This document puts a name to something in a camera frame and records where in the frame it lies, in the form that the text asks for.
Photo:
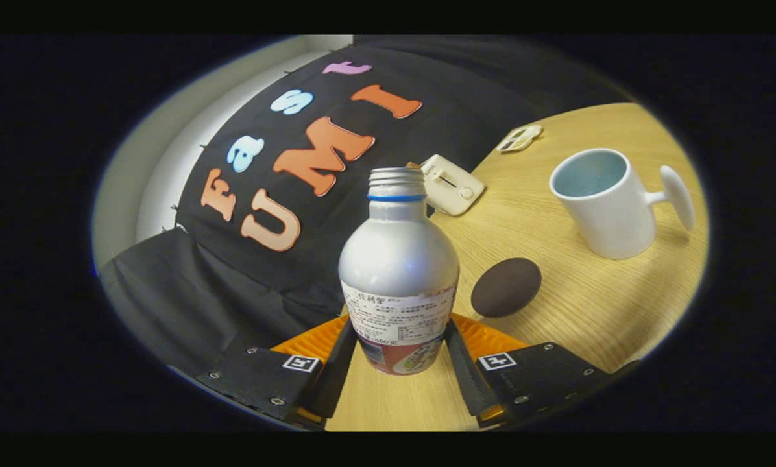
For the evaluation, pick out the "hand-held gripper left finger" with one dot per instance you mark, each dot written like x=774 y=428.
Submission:
x=336 y=383

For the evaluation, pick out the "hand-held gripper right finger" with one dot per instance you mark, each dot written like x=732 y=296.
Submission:
x=466 y=383

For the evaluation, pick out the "dark round coaster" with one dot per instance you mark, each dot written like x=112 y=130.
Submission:
x=506 y=287

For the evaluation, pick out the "silver juice bottle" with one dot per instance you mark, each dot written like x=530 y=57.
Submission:
x=398 y=259

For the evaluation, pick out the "white cup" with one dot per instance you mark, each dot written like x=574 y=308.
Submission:
x=615 y=220

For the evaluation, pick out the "black backdrop cloth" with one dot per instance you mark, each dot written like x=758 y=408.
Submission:
x=245 y=285

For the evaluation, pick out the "wooden table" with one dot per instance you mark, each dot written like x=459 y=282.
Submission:
x=589 y=311

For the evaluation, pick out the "white toaster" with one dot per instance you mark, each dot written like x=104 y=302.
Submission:
x=453 y=188

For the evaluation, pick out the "white divided tray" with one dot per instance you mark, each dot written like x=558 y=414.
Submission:
x=519 y=138

